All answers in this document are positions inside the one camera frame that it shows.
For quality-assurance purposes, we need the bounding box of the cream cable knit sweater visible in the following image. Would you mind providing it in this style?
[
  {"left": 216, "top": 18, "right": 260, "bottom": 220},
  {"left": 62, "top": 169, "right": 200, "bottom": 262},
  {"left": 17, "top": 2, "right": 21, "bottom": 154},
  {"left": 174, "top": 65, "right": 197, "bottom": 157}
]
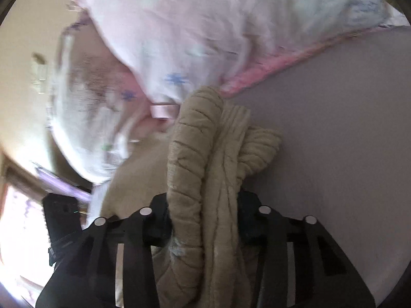
[{"left": 100, "top": 87, "right": 281, "bottom": 307}]

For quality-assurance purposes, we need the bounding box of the pink floral pillow left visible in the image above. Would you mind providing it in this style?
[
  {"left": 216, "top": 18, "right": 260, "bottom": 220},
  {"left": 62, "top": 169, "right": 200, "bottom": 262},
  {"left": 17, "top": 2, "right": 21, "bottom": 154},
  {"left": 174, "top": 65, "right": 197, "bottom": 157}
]
[{"left": 44, "top": 9, "right": 181, "bottom": 187}]

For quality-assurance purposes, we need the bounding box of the pink floral pillow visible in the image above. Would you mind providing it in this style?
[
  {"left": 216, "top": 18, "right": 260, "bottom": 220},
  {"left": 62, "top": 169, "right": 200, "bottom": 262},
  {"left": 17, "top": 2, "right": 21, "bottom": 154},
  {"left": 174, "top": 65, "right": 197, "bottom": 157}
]
[
  {"left": 70, "top": 0, "right": 407, "bottom": 118},
  {"left": 44, "top": 9, "right": 181, "bottom": 187}
]

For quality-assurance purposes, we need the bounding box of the lavender bed sheet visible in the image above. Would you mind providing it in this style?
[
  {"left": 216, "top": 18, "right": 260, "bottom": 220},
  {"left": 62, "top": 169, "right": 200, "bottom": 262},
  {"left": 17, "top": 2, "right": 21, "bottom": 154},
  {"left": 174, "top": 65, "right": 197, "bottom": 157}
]
[{"left": 236, "top": 27, "right": 410, "bottom": 307}]

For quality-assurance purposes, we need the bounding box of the pink floral pillow right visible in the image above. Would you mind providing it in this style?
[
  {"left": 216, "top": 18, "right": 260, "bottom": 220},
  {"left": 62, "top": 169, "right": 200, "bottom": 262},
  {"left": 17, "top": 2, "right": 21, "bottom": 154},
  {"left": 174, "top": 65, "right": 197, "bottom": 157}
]
[{"left": 70, "top": 0, "right": 407, "bottom": 118}]

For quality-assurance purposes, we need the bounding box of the wall mounted television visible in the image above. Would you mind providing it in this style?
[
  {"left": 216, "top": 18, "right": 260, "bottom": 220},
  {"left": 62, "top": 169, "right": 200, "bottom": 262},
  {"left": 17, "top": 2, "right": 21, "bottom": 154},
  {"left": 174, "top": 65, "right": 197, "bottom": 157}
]
[{"left": 34, "top": 163, "right": 92, "bottom": 204}]

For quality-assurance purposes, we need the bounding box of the bright window with frame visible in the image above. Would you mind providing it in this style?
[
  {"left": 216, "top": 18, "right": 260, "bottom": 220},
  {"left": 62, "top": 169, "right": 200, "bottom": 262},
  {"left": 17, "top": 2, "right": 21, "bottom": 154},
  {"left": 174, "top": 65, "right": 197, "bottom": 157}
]
[{"left": 1, "top": 154, "right": 52, "bottom": 307}]

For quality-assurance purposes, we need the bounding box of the white wall switch panel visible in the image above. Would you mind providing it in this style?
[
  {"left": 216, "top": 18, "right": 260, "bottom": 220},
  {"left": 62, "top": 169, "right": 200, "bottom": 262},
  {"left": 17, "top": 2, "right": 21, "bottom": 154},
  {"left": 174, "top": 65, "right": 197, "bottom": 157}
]
[{"left": 31, "top": 52, "right": 48, "bottom": 95}]

